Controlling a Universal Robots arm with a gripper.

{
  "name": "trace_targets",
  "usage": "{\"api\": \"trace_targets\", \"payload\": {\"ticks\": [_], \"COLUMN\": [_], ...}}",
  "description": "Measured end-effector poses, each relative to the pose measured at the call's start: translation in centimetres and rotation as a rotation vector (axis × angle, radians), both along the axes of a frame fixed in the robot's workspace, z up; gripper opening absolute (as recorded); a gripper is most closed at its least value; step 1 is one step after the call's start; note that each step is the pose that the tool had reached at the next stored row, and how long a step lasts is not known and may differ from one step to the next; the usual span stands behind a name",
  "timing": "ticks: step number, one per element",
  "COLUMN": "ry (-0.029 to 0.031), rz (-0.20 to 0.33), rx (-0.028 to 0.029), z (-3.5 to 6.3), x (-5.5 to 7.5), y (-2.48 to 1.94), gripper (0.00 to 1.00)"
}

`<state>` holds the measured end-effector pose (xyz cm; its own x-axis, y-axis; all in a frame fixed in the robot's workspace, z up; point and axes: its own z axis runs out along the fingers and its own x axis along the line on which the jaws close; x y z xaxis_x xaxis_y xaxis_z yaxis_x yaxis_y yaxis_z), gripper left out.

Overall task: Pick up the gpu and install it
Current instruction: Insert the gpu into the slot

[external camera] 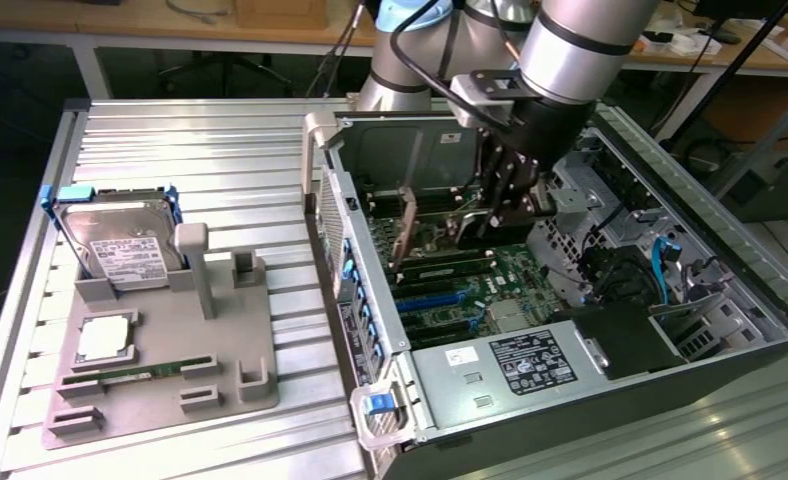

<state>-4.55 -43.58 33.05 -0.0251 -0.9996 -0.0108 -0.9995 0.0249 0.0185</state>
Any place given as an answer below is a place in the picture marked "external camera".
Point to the grey power supply unit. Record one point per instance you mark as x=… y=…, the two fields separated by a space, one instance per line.
x=501 y=375

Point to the aluminium profile frame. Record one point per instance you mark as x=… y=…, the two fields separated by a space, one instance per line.
x=784 y=125

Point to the silver disk bay cage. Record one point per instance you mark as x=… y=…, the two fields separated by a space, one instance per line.
x=574 y=200

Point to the graphics card with black fan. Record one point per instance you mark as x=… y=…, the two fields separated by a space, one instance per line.
x=404 y=230

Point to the grey parts rack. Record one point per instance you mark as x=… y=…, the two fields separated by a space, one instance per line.
x=167 y=330

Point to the green Dell motherboard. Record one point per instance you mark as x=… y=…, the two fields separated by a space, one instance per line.
x=494 y=285

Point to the black stand pole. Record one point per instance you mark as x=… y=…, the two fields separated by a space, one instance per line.
x=735 y=70

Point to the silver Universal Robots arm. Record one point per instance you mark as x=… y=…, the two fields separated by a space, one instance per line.
x=574 y=50

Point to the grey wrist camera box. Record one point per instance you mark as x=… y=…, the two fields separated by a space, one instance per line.
x=488 y=92

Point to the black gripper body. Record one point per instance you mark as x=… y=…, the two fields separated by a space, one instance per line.
x=554 y=130

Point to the black RAM stick with label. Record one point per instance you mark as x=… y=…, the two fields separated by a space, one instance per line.
x=444 y=272

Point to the hard disk in blue caddy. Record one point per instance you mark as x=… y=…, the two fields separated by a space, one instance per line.
x=117 y=245

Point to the open black PC case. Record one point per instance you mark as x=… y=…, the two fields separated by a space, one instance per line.
x=701 y=390

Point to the black air duct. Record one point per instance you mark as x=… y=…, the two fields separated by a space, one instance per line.
x=608 y=340

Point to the blue case latch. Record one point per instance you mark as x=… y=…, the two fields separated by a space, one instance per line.
x=380 y=404

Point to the silver chipset heat sink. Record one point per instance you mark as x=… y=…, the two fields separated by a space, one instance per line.
x=510 y=315

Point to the white plastic packet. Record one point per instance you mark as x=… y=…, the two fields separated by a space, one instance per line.
x=681 y=45

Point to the wooden desk white frame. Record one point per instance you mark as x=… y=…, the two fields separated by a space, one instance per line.
x=134 y=25

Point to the silver CPU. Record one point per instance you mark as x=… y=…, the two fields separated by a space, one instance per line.
x=103 y=340

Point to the green RAM stick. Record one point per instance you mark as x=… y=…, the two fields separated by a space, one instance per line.
x=143 y=374

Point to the blue expansion slot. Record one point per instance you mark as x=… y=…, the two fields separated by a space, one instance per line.
x=430 y=302

